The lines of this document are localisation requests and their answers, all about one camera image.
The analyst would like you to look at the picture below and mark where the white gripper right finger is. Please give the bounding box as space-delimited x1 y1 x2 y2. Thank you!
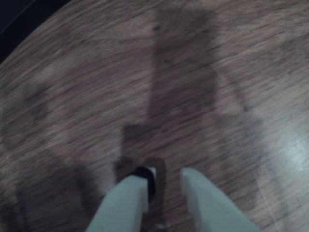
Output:
180 168 262 232

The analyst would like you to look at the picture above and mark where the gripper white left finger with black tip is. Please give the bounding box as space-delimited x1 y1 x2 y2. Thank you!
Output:
85 166 157 232

